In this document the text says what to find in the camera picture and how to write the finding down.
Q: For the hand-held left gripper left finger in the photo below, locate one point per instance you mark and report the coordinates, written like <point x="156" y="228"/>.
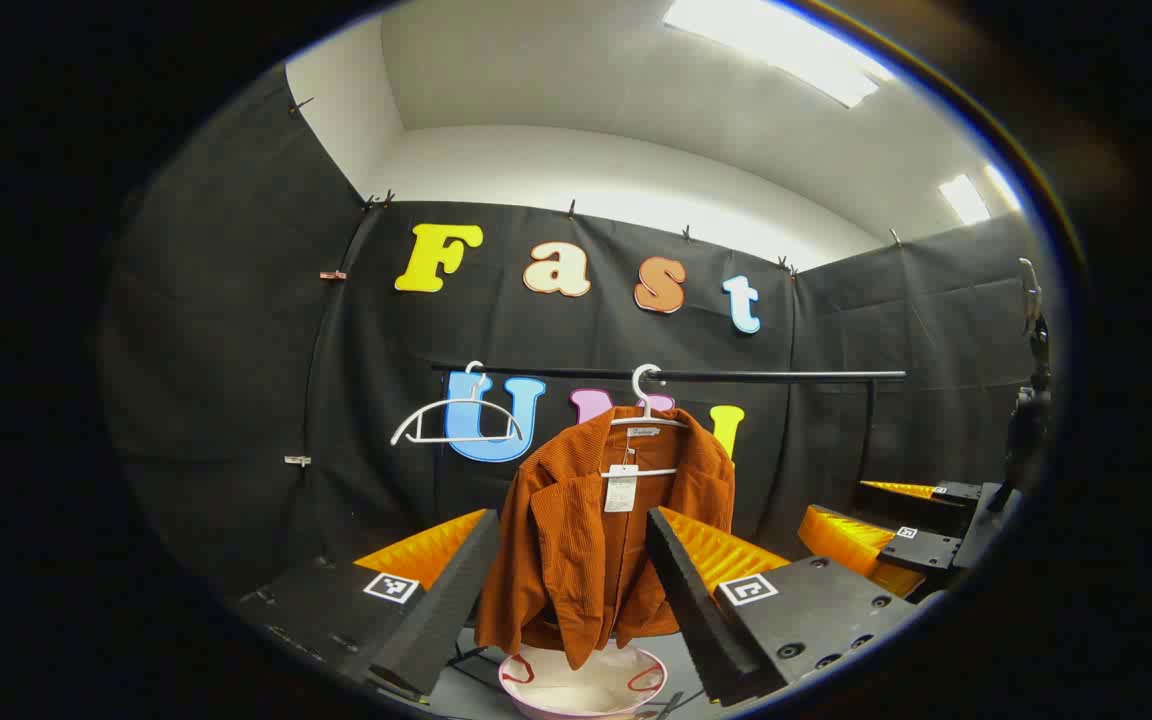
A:
<point x="451" y="600"/>

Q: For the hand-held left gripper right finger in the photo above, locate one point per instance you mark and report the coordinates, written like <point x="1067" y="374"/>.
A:
<point x="691" y="610"/>

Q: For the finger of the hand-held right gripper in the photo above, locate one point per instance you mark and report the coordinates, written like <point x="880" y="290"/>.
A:
<point x="921" y="550"/>
<point x="921" y="512"/>

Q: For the thin white clothes hanger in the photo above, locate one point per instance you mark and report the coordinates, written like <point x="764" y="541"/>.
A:
<point x="456" y="402"/>

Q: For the white plastic clothes hanger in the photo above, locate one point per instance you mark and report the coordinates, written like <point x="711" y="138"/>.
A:
<point x="647" y="405"/>

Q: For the black backdrop cloth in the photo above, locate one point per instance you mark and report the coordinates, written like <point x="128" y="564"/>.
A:
<point x="236" y="350"/>

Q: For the black clothes rail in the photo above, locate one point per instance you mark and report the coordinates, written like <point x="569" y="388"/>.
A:
<point x="786" y="377"/>

